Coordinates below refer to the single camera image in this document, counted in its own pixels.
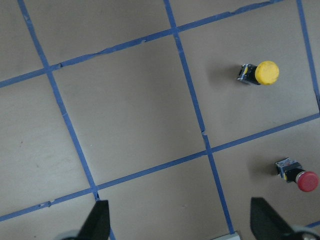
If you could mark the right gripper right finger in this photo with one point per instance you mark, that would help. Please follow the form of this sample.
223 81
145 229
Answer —
266 223

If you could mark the red push button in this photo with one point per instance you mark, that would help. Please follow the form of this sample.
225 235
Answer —
292 171

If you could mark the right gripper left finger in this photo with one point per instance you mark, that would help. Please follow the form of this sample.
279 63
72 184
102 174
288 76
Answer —
97 225

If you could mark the yellow push button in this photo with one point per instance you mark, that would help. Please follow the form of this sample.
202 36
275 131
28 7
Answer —
265 73

